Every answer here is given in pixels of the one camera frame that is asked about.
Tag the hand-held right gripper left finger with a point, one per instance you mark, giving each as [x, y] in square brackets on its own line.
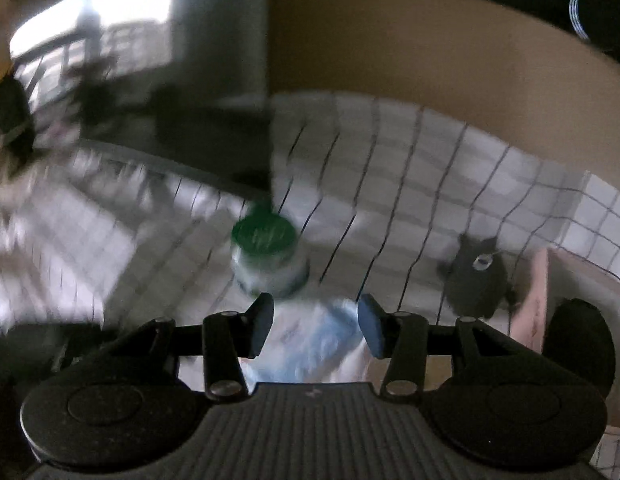
[260, 322]

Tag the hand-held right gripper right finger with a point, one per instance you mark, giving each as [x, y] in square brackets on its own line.
[371, 325]

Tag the blue wet wipes packet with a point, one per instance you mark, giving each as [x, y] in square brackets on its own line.
[310, 342]

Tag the pink cardboard box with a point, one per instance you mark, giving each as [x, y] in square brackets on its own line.
[537, 300]

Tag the green lid jar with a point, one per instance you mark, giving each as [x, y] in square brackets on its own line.
[265, 255]

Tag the black plush toy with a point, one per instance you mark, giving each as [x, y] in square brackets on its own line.
[477, 282]

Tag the white checkered tablecloth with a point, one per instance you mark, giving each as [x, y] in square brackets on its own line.
[390, 170]

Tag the black round object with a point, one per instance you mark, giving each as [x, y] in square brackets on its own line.
[585, 345]

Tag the dark monitor screen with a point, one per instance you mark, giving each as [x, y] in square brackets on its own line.
[214, 35]

